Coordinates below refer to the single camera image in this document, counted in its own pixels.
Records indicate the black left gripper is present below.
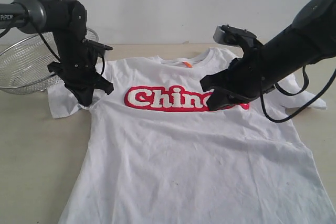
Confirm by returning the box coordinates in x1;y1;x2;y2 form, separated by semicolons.
48;39;114;106

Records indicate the white t-shirt red Chinese logo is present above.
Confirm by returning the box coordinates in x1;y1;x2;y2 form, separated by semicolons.
59;48;335;223

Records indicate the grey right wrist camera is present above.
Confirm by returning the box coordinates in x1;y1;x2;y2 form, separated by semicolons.
213;25;257;48

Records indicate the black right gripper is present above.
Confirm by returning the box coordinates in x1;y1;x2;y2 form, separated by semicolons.
200;40;278;111

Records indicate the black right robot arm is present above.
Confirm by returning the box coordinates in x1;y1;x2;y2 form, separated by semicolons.
200;0;335;111

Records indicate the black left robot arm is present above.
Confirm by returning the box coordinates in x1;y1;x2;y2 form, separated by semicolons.
1;0;114;106

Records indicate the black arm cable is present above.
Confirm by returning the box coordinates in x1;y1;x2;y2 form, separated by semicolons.
0;0;107;77
259;63;336;123

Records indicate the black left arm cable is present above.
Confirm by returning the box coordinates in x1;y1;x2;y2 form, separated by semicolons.
0;0;107;77

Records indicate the orange paper tag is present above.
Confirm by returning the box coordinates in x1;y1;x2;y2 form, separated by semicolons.
182;61;193;68

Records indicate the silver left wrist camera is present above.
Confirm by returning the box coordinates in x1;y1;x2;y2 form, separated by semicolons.
82;39;113;51

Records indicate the metal wire mesh basket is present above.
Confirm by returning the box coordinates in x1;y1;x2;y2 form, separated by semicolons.
0;27;99;95

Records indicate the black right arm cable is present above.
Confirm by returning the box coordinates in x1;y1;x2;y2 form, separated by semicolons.
259;63;336;123

